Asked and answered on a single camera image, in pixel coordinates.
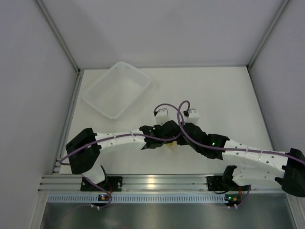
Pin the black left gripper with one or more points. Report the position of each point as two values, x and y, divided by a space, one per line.
156 125

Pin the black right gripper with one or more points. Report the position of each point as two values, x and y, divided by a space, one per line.
180 141

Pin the clear zip top bag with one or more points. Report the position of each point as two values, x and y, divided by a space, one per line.
171 149

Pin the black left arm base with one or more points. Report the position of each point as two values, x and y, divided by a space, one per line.
113 183

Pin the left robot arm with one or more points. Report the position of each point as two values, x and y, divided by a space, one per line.
84 150

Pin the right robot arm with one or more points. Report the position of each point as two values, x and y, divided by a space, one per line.
249 165

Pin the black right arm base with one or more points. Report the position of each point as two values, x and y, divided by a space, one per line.
220 185

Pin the white perforated plastic basket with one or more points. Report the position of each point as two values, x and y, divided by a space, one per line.
115 91

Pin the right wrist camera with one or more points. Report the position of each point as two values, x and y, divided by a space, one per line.
191 116

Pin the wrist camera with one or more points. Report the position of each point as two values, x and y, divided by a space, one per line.
191 116
161 116

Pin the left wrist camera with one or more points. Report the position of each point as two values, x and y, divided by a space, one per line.
161 116

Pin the aluminium mounting rail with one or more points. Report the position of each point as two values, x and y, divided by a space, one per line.
63 181

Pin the slotted white cable duct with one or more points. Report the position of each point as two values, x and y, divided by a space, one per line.
140 198

